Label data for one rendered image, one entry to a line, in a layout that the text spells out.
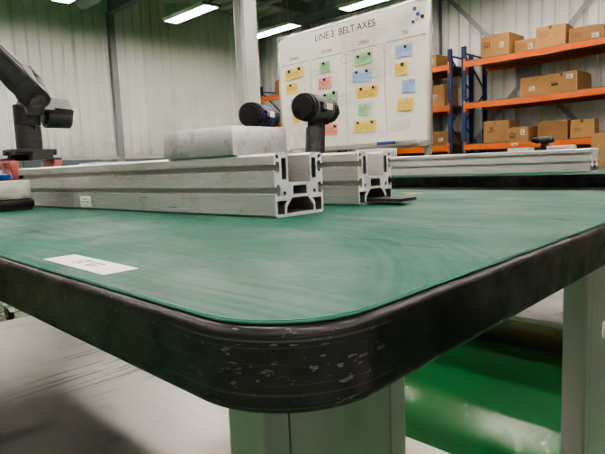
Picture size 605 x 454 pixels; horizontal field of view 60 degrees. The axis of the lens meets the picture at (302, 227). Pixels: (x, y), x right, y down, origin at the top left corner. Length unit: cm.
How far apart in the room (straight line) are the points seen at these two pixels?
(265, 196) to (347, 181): 20
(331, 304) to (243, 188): 49
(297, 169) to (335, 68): 363
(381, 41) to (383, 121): 57
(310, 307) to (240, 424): 13
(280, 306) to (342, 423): 17
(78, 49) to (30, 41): 104
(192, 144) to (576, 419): 72
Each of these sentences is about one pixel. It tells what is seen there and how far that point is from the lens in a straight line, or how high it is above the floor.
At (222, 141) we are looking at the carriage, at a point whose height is 88.
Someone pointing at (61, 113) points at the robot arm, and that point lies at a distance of 143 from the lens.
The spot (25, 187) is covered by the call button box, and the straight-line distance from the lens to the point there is 120.
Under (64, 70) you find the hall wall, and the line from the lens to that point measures 1344.
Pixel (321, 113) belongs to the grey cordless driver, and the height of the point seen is 96.
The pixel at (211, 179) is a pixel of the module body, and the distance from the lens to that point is 77.
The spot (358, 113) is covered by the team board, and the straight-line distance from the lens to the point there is 417.
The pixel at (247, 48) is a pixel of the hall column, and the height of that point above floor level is 285.
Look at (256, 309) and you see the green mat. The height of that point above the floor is 78.
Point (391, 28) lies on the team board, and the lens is 408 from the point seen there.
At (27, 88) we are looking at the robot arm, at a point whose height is 104.
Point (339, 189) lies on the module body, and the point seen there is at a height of 81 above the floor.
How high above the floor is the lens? 85
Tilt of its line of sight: 7 degrees down
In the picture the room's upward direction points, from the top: 2 degrees counter-clockwise
